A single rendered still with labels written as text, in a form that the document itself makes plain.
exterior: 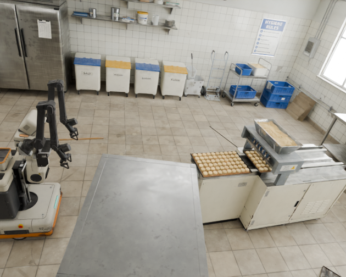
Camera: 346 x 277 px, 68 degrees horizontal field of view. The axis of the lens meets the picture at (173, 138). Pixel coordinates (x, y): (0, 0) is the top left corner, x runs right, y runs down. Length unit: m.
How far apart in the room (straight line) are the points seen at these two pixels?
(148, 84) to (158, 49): 0.94
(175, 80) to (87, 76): 1.95
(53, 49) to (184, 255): 5.03
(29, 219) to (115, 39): 4.41
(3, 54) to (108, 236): 5.19
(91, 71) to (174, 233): 5.15
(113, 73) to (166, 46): 1.47
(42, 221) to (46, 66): 3.45
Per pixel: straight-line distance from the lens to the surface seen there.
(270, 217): 3.56
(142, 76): 5.92
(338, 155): 5.68
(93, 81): 5.99
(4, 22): 5.72
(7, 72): 6.02
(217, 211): 3.29
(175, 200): 1.13
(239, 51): 7.02
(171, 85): 6.09
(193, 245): 1.01
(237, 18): 6.79
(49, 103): 2.24
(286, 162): 2.87
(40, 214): 3.16
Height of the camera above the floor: 2.64
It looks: 33 degrees down
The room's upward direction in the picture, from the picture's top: 10 degrees clockwise
